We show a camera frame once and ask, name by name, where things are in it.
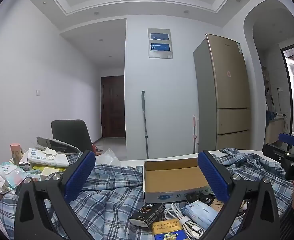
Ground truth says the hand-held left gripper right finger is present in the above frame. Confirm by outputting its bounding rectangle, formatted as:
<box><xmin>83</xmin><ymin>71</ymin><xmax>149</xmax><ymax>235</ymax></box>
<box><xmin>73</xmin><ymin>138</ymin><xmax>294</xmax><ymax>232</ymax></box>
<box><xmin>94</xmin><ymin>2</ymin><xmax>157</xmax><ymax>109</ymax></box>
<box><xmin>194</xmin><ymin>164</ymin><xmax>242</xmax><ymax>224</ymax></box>
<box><xmin>197</xmin><ymin>150</ymin><xmax>281</xmax><ymax>240</ymax></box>

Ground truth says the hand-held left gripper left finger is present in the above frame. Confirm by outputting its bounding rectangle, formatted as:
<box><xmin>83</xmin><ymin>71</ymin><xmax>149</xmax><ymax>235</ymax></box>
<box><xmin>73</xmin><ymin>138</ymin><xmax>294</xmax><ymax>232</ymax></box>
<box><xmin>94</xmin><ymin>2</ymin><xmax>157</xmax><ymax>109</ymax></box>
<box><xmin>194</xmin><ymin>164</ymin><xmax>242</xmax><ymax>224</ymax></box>
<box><xmin>14</xmin><ymin>149</ymin><xmax>96</xmax><ymax>240</ymax></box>

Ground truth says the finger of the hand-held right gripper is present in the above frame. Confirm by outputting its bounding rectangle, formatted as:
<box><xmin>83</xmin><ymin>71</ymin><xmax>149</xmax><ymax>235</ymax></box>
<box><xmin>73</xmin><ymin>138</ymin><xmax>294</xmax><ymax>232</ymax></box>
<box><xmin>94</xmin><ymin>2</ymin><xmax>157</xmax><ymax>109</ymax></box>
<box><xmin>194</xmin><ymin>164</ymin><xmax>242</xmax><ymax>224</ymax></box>
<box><xmin>262</xmin><ymin>143</ymin><xmax>291</xmax><ymax>165</ymax></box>
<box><xmin>278</xmin><ymin>133</ymin><xmax>294</xmax><ymax>153</ymax></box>

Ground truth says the blue wet wipes packet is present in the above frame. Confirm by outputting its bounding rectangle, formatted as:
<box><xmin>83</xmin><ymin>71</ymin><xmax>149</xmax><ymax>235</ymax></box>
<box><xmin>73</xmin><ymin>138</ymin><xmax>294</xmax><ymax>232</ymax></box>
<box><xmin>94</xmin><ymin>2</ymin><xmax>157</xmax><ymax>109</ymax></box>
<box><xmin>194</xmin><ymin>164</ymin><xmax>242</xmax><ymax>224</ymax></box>
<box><xmin>183</xmin><ymin>201</ymin><xmax>219</xmax><ymax>225</ymax></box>

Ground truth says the cardboard box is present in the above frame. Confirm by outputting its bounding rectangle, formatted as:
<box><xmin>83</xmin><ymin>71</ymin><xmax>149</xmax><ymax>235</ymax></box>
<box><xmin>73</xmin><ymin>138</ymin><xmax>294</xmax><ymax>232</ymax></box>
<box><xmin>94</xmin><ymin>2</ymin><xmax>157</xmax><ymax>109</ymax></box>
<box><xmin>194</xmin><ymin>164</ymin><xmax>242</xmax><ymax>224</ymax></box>
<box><xmin>143</xmin><ymin>157</ymin><xmax>221</xmax><ymax>204</ymax></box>

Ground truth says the gold cigarette pack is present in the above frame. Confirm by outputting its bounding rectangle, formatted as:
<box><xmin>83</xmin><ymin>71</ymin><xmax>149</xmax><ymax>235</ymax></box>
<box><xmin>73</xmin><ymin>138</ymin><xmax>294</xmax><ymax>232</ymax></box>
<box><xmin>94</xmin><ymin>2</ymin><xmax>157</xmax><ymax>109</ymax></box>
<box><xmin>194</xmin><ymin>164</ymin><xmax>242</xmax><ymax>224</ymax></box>
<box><xmin>152</xmin><ymin>221</ymin><xmax>187</xmax><ymax>240</ymax></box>

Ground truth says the black tissue pack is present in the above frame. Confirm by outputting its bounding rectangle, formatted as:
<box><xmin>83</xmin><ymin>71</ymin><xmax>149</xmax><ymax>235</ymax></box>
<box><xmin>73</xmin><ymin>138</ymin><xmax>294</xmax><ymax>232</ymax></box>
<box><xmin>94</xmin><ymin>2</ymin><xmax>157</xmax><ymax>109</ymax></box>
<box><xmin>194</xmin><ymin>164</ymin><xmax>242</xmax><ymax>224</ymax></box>
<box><xmin>128</xmin><ymin>203</ymin><xmax>166</xmax><ymax>228</ymax></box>

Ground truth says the beige counter cabinet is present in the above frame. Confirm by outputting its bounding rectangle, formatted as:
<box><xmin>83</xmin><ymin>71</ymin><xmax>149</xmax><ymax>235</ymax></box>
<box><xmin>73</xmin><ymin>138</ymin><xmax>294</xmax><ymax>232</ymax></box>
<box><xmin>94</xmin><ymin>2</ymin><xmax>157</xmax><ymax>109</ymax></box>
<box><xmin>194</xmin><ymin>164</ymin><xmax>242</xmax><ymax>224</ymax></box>
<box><xmin>265</xmin><ymin>115</ymin><xmax>288</xmax><ymax>145</ymax></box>

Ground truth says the yellow flat box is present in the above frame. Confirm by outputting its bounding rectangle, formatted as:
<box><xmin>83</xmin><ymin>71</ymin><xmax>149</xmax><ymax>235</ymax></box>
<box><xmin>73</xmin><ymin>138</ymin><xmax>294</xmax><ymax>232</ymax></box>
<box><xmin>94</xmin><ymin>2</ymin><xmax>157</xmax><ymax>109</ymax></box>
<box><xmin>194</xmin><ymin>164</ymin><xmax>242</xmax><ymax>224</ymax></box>
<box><xmin>30</xmin><ymin>165</ymin><xmax>67</xmax><ymax>180</ymax></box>

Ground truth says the clear plastic bag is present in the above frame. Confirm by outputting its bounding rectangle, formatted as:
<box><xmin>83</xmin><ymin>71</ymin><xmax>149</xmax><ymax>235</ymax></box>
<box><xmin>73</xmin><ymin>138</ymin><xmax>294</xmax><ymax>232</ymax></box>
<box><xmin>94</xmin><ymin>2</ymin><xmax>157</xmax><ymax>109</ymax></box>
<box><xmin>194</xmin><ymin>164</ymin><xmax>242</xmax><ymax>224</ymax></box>
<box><xmin>95</xmin><ymin>147</ymin><xmax>121</xmax><ymax>166</ymax></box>

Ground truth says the white tissue box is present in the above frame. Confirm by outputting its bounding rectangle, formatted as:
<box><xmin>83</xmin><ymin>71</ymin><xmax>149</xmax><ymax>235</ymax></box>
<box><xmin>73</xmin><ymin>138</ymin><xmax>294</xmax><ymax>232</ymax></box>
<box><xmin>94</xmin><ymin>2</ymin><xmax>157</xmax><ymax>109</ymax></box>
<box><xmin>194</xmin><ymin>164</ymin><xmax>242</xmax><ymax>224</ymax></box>
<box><xmin>27</xmin><ymin>148</ymin><xmax>70</xmax><ymax>168</ymax></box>

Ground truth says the blue plaid shirt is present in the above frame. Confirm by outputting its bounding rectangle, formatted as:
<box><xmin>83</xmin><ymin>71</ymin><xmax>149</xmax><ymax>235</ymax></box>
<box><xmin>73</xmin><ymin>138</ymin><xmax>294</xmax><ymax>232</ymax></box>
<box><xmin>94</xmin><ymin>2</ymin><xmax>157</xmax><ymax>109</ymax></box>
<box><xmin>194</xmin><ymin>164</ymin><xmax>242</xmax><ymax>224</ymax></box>
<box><xmin>0</xmin><ymin>148</ymin><xmax>294</xmax><ymax>240</ymax></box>

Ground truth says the grey fabric bag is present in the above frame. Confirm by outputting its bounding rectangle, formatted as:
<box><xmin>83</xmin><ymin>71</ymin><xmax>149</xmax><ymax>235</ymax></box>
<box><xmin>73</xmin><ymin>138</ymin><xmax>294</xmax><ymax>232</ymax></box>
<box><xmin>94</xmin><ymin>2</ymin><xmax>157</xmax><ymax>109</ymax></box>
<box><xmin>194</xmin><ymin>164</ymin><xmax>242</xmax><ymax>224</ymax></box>
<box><xmin>35</xmin><ymin>136</ymin><xmax>81</xmax><ymax>154</ymax></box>

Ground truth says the dark framed doorway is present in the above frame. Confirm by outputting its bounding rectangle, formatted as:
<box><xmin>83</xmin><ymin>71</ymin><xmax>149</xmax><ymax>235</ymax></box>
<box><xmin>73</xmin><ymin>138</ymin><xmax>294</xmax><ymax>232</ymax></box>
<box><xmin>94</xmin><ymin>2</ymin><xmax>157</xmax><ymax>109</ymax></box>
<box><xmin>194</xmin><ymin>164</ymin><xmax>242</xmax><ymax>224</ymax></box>
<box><xmin>280</xmin><ymin>41</ymin><xmax>294</xmax><ymax>135</ymax></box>

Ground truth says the black chair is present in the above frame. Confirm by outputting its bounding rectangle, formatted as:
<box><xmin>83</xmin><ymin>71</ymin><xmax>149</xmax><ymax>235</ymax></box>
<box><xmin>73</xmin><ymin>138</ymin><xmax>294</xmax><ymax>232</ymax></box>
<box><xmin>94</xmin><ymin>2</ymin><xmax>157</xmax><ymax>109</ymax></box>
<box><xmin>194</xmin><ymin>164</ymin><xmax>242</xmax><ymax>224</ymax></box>
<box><xmin>51</xmin><ymin>119</ymin><xmax>94</xmax><ymax>153</ymax></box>

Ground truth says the pink lidded bottle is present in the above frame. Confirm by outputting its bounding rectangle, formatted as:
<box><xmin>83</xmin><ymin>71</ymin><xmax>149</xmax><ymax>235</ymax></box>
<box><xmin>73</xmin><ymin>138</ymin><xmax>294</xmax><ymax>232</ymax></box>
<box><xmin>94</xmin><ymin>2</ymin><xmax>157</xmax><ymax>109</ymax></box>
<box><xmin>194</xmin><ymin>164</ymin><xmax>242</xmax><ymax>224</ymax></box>
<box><xmin>10</xmin><ymin>143</ymin><xmax>22</xmax><ymax>165</ymax></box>

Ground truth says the pastel wipes packet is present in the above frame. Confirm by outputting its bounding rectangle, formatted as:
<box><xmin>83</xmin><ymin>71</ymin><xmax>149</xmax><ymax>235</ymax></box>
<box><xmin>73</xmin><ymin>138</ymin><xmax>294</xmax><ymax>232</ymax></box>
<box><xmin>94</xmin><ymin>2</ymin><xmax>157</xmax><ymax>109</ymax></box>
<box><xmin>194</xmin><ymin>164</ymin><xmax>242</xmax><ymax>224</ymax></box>
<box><xmin>0</xmin><ymin>162</ymin><xmax>28</xmax><ymax>188</ymax></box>

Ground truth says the gold refrigerator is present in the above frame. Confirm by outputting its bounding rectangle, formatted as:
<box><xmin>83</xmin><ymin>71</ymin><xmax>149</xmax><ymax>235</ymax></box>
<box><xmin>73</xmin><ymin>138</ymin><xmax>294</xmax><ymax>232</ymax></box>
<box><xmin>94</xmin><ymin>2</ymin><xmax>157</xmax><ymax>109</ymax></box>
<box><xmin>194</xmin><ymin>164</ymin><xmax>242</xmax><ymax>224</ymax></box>
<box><xmin>193</xmin><ymin>33</ymin><xmax>251</xmax><ymax>153</ymax></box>

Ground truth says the dark wooden door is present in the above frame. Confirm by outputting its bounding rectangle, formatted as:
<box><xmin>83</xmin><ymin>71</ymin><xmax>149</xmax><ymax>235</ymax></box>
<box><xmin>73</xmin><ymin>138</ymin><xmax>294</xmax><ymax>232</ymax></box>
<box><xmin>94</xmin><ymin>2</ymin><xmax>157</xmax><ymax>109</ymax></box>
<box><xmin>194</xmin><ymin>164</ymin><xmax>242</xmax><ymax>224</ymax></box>
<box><xmin>101</xmin><ymin>75</ymin><xmax>126</xmax><ymax>138</ymax></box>

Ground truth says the black cable bundle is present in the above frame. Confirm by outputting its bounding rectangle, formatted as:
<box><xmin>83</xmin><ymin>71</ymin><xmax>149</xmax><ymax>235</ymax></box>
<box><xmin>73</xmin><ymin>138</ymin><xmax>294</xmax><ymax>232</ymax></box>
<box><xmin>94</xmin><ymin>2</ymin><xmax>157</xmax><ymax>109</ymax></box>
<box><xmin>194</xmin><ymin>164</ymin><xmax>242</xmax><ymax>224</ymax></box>
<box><xmin>187</xmin><ymin>196</ymin><xmax>224</xmax><ymax>205</ymax></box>

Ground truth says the coiled white cable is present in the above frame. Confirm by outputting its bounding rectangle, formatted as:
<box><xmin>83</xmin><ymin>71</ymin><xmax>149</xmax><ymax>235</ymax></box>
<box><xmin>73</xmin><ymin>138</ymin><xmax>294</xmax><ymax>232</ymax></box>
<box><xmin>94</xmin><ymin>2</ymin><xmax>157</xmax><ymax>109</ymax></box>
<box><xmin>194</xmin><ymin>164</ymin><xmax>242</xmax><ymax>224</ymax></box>
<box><xmin>164</xmin><ymin>203</ymin><xmax>204</xmax><ymax>238</ymax></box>

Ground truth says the grey mop handle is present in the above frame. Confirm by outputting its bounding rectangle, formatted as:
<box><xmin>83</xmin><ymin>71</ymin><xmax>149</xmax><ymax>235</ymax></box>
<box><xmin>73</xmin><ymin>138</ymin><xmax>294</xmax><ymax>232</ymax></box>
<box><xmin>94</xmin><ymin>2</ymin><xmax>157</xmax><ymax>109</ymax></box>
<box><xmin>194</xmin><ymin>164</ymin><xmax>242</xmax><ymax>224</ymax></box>
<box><xmin>141</xmin><ymin>90</ymin><xmax>149</xmax><ymax>159</ymax></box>

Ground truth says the wall electrical panel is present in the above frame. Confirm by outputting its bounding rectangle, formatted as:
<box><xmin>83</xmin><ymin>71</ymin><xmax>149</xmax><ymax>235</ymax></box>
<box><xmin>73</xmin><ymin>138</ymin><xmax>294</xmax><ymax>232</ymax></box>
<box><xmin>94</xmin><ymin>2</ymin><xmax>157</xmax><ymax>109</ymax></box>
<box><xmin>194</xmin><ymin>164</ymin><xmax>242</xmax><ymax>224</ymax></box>
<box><xmin>148</xmin><ymin>28</ymin><xmax>174</xmax><ymax>59</ymax></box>

